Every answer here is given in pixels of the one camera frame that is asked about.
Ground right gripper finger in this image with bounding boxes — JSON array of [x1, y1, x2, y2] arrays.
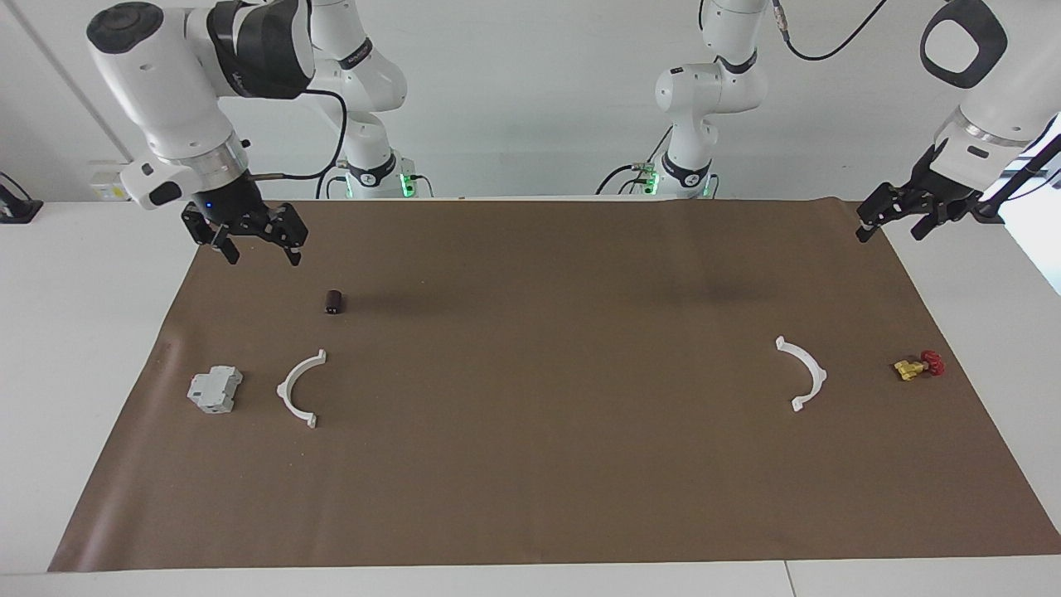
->
[[249, 201, 309, 268], [182, 207, 241, 266]]

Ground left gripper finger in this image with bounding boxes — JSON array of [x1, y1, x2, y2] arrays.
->
[[856, 184, 913, 243], [911, 199, 967, 241]]

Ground white half ring pipe clamp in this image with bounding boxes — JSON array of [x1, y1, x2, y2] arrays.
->
[[775, 336, 828, 413], [276, 349, 327, 429]]

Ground black stand arm with base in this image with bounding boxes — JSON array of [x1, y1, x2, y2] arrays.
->
[[970, 133, 1061, 226]]

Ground bright window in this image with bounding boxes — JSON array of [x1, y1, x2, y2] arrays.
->
[[982, 112, 1061, 295]]

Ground grey circuit breaker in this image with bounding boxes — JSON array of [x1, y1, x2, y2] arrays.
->
[[187, 366, 245, 415]]

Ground black table clamp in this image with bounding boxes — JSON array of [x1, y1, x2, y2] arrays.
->
[[0, 172, 44, 225]]

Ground brown paper table mat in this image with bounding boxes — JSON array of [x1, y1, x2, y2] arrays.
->
[[47, 197, 1061, 573]]

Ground black base cable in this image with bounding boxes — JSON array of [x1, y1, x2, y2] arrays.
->
[[595, 124, 672, 197], [315, 162, 349, 200]]

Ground white wall socket strip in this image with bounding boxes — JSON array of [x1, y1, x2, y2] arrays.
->
[[90, 162, 133, 202]]

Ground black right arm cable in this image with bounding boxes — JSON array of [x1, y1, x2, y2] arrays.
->
[[249, 87, 349, 182]]

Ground brass valve with red handle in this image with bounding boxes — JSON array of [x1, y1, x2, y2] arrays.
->
[[893, 350, 946, 382]]

